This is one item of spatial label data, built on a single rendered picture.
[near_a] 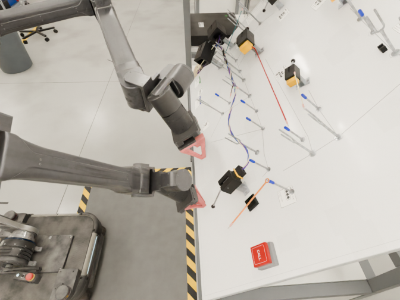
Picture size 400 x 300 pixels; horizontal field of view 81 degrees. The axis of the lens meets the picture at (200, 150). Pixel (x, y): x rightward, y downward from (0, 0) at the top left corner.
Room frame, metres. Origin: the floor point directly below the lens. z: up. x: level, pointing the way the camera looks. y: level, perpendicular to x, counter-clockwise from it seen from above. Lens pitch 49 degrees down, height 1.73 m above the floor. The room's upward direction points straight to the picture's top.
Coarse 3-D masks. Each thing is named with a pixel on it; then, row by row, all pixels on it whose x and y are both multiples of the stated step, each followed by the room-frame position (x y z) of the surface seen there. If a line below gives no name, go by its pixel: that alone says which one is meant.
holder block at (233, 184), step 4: (228, 172) 0.42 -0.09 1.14; (224, 176) 0.41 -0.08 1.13; (228, 176) 0.40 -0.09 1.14; (232, 176) 0.40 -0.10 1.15; (220, 180) 0.41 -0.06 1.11; (224, 180) 0.40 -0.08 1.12; (228, 180) 0.39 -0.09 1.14; (232, 180) 0.38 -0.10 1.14; (236, 180) 0.39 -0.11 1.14; (240, 180) 0.40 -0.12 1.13; (220, 184) 0.39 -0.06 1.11; (224, 184) 0.38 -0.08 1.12; (228, 184) 0.38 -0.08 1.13; (232, 184) 0.38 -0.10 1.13; (236, 184) 0.38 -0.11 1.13; (240, 184) 0.39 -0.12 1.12; (220, 188) 0.38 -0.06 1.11; (224, 188) 0.37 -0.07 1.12; (232, 188) 0.38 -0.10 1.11; (236, 188) 0.38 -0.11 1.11; (228, 192) 0.37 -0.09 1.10; (232, 192) 0.37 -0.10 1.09
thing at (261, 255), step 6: (252, 246) 0.21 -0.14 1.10; (258, 246) 0.20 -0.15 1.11; (264, 246) 0.20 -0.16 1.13; (252, 252) 0.19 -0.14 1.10; (258, 252) 0.19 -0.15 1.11; (264, 252) 0.18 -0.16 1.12; (252, 258) 0.18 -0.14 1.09; (258, 258) 0.18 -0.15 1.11; (264, 258) 0.17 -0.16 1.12; (270, 258) 0.17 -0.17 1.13; (258, 264) 0.16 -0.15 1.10; (264, 264) 0.16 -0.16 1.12
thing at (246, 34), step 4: (248, 28) 1.04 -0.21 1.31; (244, 32) 0.97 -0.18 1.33; (248, 32) 0.96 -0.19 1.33; (240, 36) 0.97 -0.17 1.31; (244, 36) 0.94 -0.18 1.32; (248, 36) 0.94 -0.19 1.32; (252, 36) 0.96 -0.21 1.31; (240, 40) 0.94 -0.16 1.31; (244, 40) 0.92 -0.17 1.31; (252, 40) 0.94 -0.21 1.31; (240, 44) 0.93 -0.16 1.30; (252, 44) 0.92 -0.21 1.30; (252, 48) 0.96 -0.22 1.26; (256, 48) 0.97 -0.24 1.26; (260, 52) 0.95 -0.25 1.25; (256, 56) 0.95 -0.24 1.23
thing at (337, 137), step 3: (306, 108) 0.40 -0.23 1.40; (309, 111) 0.40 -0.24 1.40; (309, 114) 0.38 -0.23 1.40; (312, 114) 0.40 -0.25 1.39; (312, 117) 0.38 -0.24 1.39; (315, 117) 0.40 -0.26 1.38; (315, 120) 0.38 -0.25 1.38; (318, 120) 0.40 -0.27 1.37; (318, 123) 0.39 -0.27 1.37; (321, 123) 0.39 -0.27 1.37; (324, 126) 0.39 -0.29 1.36; (327, 129) 0.39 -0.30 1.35; (330, 129) 0.40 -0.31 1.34; (330, 132) 0.40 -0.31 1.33; (333, 132) 0.40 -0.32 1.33; (336, 135) 0.40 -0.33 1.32; (339, 135) 0.40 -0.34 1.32; (336, 138) 0.40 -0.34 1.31; (339, 138) 0.39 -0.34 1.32
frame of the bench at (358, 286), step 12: (360, 264) 0.24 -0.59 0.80; (372, 276) 0.20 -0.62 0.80; (264, 288) 0.16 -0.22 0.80; (276, 288) 0.16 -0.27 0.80; (288, 288) 0.16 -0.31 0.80; (300, 288) 0.16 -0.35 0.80; (312, 288) 0.16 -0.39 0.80; (324, 288) 0.16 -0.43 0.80; (336, 288) 0.16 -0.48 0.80; (348, 288) 0.16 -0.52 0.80; (360, 288) 0.16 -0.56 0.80
